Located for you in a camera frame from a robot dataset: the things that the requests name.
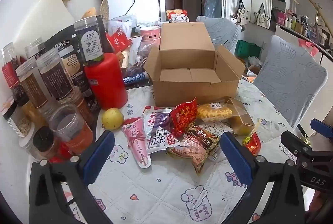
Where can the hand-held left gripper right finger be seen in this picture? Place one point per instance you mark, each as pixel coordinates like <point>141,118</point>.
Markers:
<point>236,159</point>

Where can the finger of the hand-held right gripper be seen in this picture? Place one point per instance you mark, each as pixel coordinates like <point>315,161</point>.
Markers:
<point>294,144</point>
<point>322,127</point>

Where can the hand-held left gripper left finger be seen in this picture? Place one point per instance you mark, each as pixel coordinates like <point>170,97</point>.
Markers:
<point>100,153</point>

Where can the small red candy packet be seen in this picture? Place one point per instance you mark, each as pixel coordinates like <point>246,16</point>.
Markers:
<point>252,144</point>

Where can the clear white snack packet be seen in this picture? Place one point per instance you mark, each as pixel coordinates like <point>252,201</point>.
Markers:
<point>218,127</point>

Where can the gold box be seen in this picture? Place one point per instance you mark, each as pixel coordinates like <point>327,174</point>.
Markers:
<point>242,122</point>

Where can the pink cone snack packet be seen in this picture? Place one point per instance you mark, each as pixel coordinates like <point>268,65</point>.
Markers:
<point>138,140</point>

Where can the brown cereal snack packet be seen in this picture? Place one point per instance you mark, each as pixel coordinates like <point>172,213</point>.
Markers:
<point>197,146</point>

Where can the clear waffle packet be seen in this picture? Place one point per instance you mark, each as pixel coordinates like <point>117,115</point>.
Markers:
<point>213,112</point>

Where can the red white snack packet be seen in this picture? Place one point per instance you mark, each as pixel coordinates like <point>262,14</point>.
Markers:
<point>149,120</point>

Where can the silver purple snack packet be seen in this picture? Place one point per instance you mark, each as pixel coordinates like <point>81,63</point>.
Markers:
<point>160,139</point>

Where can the red crinkly snack packet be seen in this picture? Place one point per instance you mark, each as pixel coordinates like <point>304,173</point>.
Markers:
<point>183,117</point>

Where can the brown cardboard box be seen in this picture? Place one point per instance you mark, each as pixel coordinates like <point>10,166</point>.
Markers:
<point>182,91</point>

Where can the clear jar orange label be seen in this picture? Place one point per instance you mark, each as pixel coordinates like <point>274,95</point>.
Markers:
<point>75,135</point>

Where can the yellow lemon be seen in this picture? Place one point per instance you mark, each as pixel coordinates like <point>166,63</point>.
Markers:
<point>112,118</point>

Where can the red tin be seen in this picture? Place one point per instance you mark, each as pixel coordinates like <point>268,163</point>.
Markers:
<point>61,152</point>

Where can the clear jar rust label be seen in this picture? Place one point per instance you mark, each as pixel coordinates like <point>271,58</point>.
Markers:
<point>84,109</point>

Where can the small black-lid spice jar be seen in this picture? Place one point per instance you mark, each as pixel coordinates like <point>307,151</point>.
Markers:
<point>44,138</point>

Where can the grey leaf-pattern chair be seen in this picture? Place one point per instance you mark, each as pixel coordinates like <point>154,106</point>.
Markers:
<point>288,78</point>
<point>221,31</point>

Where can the white quilted printed tablecloth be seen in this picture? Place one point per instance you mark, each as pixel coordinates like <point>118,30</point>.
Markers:
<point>156,187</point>

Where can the red canister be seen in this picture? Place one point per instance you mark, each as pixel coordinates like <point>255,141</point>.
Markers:
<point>106,83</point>

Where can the blue tube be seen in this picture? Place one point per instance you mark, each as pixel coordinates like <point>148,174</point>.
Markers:
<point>135,79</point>

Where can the pink ribbon bow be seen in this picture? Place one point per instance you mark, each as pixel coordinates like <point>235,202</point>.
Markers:
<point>308,45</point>

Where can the clear jar dark brown label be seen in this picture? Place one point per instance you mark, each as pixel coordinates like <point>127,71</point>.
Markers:
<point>56,78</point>

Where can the black-lid jar white label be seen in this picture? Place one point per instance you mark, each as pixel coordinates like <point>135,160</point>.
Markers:
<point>15,120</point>

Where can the black pouch with line drawing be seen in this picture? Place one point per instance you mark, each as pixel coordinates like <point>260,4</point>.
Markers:
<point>65,57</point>

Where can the clear bag of dark sticks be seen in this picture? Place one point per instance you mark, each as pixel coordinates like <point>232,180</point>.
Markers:
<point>141,57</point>

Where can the row of cosmetic bottles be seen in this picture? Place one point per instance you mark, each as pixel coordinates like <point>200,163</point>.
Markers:
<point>299,25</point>

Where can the green bag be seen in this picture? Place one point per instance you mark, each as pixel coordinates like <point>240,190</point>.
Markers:
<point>247,48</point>

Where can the clear jar purple label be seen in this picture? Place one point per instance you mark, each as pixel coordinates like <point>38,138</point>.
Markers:
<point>89,43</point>

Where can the red sachet packet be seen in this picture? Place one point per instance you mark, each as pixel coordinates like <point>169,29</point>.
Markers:
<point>119,41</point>

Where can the clear jar red label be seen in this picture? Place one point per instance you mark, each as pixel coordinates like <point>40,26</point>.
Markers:
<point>10,75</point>

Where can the black pouch with photo label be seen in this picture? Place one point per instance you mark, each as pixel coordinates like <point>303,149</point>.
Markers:
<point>102,34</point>

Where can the clear empty jar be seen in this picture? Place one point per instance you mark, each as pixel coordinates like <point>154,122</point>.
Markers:
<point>35,48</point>

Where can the pink instant noodle cup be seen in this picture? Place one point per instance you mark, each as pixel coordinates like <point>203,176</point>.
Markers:
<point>151,34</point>

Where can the white plastic bag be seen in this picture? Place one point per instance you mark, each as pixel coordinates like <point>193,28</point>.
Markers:
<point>122,25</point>

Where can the white tote bag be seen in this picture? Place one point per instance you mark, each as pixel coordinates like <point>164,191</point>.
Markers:
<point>242,14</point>

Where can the round woven trivet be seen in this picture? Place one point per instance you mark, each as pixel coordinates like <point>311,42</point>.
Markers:
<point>104,12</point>

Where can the white board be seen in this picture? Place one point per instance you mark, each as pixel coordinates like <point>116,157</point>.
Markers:
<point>46,21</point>

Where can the red snack bag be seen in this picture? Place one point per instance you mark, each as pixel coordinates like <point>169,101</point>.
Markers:
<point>177,15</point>

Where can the white refrigerator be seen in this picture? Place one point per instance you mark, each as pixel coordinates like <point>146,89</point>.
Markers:
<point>148,2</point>

